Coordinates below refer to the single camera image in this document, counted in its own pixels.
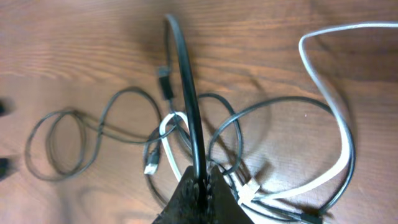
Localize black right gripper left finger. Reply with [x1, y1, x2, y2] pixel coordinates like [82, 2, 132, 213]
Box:
[152, 166, 201, 224]

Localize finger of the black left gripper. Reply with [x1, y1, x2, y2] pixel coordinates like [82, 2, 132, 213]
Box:
[0, 157, 14, 180]
[0, 99, 12, 116]

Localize white USB cable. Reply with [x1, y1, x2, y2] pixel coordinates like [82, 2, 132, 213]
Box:
[144, 21, 398, 224]

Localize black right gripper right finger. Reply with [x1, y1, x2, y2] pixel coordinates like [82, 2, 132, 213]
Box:
[207, 167, 254, 224]

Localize thick black USB cable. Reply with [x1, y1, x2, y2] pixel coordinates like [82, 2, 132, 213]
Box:
[157, 13, 356, 224]

